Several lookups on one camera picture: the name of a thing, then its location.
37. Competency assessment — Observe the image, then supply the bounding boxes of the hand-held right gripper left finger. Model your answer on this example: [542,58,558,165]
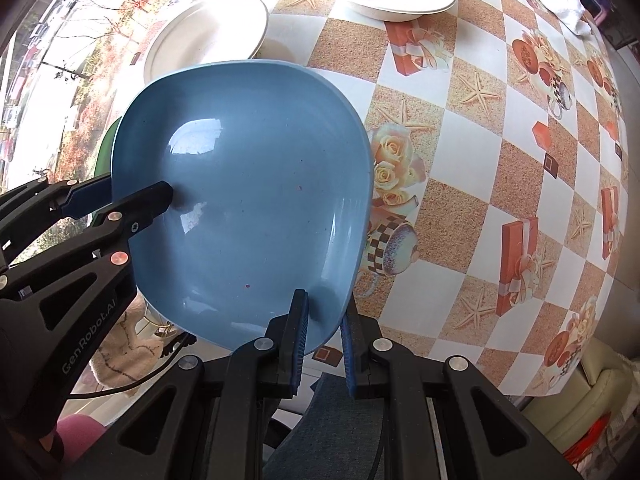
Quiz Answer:
[75,289,311,480]

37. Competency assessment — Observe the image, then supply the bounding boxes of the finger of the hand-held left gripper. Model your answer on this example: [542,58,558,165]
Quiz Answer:
[0,182,174,307]
[0,172,114,257]

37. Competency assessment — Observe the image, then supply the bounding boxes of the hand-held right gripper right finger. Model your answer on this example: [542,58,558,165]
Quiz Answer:
[340,299,586,480]

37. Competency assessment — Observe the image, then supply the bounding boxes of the blue square plate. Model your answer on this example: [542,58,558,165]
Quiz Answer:
[110,59,375,353]

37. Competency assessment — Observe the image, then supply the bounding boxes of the green square plate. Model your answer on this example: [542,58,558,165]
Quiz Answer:
[89,117,123,231]

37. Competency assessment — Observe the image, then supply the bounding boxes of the person's jeans leg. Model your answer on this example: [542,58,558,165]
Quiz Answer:
[262,372,397,480]

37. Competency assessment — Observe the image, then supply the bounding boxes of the pink object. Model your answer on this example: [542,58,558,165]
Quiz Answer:
[39,414,112,466]

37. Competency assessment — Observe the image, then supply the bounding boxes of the patterned checkered tablecloth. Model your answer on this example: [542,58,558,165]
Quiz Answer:
[185,0,630,398]

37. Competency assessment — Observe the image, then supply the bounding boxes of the cream sofa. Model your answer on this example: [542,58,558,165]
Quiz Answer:
[522,337,640,461]

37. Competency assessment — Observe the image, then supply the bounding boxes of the black cable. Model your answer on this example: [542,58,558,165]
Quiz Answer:
[64,332,197,401]

